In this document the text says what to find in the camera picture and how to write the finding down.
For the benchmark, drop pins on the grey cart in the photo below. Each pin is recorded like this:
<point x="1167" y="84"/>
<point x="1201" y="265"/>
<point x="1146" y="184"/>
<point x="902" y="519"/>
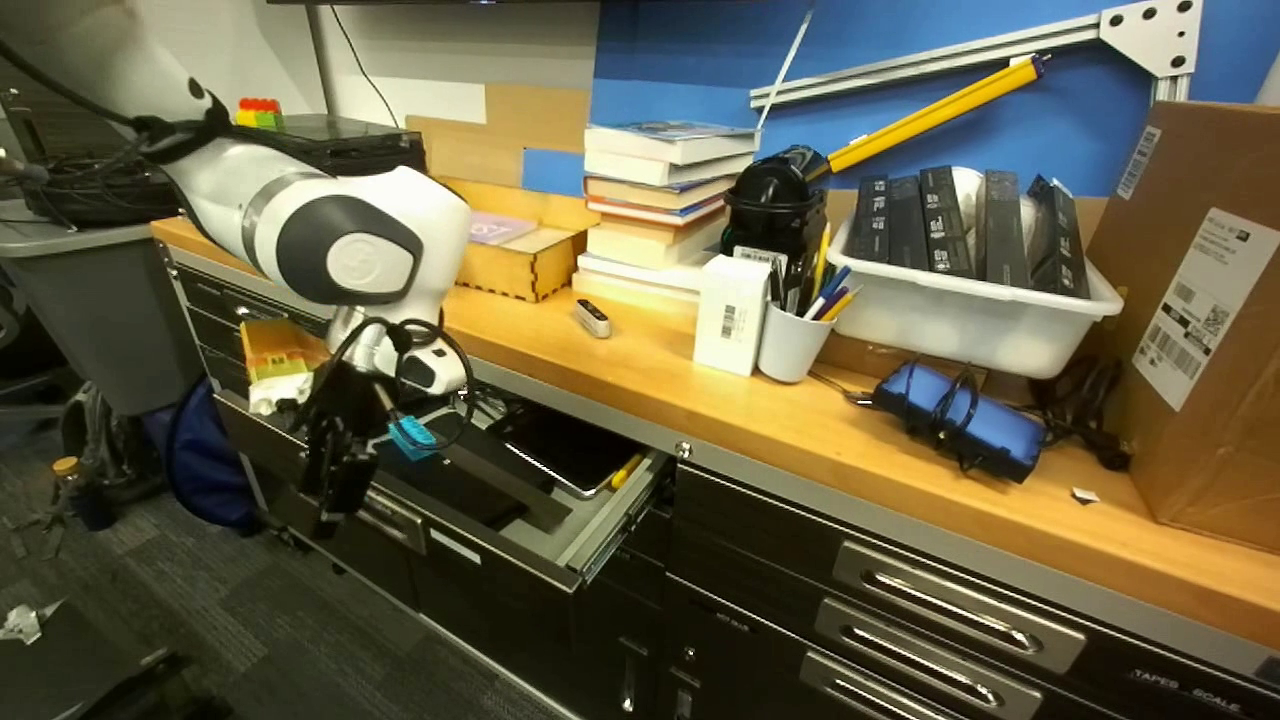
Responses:
<point x="100" y="300"/>

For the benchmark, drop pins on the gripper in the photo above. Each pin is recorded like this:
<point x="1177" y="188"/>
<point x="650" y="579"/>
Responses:
<point x="355" y="410"/>

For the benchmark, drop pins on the grey backpack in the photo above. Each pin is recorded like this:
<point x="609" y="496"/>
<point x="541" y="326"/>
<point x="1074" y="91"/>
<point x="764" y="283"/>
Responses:
<point x="105" y="440"/>

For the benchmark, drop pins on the white plastic bin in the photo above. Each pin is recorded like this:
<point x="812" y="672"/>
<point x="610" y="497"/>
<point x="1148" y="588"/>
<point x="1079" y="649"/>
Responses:
<point x="960" y="320"/>

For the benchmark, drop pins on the small white carton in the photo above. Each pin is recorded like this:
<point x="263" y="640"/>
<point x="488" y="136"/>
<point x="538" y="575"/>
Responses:
<point x="730" y="315"/>

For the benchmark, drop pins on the metal pole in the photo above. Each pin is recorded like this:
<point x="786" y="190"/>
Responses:
<point x="320" y="55"/>

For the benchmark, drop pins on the small white remote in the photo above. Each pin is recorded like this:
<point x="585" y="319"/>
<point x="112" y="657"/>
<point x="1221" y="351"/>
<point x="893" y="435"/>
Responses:
<point x="593" y="318"/>

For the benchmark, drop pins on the yellow pen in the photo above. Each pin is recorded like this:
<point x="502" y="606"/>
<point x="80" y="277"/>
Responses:
<point x="627" y="471"/>

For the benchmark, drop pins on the row of black boxes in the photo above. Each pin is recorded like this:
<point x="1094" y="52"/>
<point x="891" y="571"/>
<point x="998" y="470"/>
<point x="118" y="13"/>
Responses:
<point x="945" y="220"/>

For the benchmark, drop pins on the cardboard sheets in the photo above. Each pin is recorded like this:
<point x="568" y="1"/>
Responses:
<point x="510" y="130"/>

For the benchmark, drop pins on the crumpled paper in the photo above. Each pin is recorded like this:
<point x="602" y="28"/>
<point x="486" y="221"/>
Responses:
<point x="25" y="622"/>

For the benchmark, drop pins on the blue block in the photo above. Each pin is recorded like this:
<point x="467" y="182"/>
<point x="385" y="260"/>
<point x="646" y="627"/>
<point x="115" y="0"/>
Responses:
<point x="412" y="438"/>

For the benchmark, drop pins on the stack of books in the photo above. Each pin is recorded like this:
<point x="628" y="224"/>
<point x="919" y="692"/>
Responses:
<point x="655" y="215"/>

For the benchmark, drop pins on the blue bag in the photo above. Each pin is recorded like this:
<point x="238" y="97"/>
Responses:
<point x="205" y="460"/>

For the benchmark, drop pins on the blue pouch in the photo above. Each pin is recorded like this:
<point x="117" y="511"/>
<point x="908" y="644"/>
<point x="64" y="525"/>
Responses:
<point x="960" y="415"/>

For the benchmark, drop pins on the pink booklet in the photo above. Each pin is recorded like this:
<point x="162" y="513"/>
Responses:
<point x="500" y="228"/>

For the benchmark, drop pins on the open drawer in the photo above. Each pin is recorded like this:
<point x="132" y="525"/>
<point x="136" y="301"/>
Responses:
<point x="560" y="545"/>

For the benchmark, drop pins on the stack of drawers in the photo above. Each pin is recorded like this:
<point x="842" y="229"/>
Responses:
<point x="215" y="320"/>

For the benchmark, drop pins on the black tablet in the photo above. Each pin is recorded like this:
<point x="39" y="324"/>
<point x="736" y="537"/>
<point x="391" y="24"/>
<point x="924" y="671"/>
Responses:
<point x="565" y="450"/>

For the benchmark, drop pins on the white stick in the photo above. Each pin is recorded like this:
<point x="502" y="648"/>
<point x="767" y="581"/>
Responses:
<point x="785" y="70"/>

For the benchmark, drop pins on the paper scrap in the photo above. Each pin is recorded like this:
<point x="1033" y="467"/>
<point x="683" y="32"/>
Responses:
<point x="1085" y="495"/>

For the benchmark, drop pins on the bottle with brown cap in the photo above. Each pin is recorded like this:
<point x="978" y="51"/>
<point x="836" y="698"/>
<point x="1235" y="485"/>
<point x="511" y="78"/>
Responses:
<point x="68" y="478"/>

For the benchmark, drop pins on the wooden box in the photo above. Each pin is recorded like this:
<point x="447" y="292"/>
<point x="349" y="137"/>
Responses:
<point x="520" y="265"/>

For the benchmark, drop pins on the colourful toy blocks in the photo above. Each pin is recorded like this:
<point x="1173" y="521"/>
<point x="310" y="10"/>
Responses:
<point x="259" y="112"/>

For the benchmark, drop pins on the yellow and orange box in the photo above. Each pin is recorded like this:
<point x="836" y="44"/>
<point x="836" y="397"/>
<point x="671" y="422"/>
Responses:
<point x="275" y="360"/>

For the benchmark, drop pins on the aluminium rail with bracket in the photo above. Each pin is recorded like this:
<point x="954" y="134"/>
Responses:
<point x="1150" y="30"/>

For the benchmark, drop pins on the bundle of pens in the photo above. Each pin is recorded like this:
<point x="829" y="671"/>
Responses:
<point x="825" y="290"/>

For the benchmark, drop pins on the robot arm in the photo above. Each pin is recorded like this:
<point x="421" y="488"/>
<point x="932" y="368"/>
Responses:
<point x="340" y="250"/>

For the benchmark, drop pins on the white cup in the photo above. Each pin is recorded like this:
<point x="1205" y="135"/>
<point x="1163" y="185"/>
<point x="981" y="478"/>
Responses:
<point x="790" y="345"/>

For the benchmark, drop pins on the black round pot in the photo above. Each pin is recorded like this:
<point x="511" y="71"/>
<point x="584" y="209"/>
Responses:
<point x="770" y="205"/>

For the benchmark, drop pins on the black flat case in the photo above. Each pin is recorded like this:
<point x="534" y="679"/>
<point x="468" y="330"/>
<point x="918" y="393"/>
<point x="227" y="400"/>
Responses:
<point x="480" y="485"/>

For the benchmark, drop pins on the large cardboard box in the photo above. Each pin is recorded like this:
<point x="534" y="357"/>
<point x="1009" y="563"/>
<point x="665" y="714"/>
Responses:
<point x="1190" y="330"/>

